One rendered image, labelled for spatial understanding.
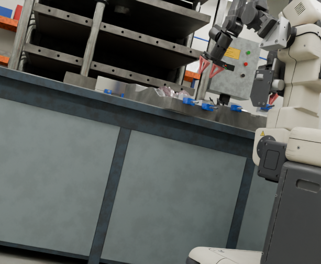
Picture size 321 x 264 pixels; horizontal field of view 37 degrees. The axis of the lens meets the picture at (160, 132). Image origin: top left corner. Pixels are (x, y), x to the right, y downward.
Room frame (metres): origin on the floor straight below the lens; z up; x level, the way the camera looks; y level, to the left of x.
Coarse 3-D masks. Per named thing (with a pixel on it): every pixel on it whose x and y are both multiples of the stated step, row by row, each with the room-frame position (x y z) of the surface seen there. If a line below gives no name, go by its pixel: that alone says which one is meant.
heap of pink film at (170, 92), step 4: (160, 88) 2.32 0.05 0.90; (164, 88) 2.29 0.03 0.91; (168, 88) 2.31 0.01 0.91; (164, 92) 2.28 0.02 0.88; (168, 92) 2.27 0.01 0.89; (172, 92) 2.29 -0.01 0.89; (176, 92) 2.40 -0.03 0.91; (180, 92) 2.39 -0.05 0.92; (184, 92) 2.39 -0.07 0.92; (172, 96) 2.26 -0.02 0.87
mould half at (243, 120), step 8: (224, 112) 2.28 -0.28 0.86; (232, 112) 2.29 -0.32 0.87; (240, 112) 2.30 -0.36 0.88; (248, 112) 2.31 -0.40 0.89; (216, 120) 2.31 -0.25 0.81; (224, 120) 2.28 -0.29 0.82; (232, 120) 2.29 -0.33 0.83; (240, 120) 2.30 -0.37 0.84; (248, 120) 2.31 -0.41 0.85; (256, 120) 2.32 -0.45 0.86; (264, 120) 2.33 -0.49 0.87; (248, 128) 2.31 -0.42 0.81; (256, 128) 2.32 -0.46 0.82
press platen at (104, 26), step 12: (36, 12) 2.87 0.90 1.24; (48, 12) 2.85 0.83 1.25; (60, 12) 2.87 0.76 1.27; (36, 24) 3.26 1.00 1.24; (84, 24) 2.90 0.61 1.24; (108, 24) 2.94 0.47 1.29; (120, 36) 2.98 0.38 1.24; (132, 36) 2.97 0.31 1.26; (144, 36) 2.99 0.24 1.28; (168, 48) 3.03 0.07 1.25; (180, 48) 3.05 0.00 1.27; (192, 48) 3.07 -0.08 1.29
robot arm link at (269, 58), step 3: (270, 54) 2.39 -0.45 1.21; (267, 57) 2.41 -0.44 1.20; (270, 57) 2.39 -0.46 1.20; (267, 60) 2.40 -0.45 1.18; (270, 60) 2.39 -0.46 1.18; (267, 63) 2.41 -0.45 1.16; (270, 63) 2.39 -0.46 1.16; (261, 66) 2.47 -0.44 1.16; (264, 66) 2.45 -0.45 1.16; (267, 66) 2.45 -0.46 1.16; (270, 66) 2.44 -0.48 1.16; (258, 69) 2.48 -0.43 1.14; (261, 69) 2.46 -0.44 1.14; (264, 69) 2.44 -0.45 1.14
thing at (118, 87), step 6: (96, 78) 2.98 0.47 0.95; (102, 78) 2.94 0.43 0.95; (96, 84) 2.93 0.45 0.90; (102, 84) 2.94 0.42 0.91; (108, 84) 2.95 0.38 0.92; (114, 84) 2.95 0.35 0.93; (120, 84) 2.96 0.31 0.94; (96, 90) 2.93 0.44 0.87; (102, 90) 2.94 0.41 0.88; (114, 90) 2.96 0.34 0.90; (120, 90) 2.97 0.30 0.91
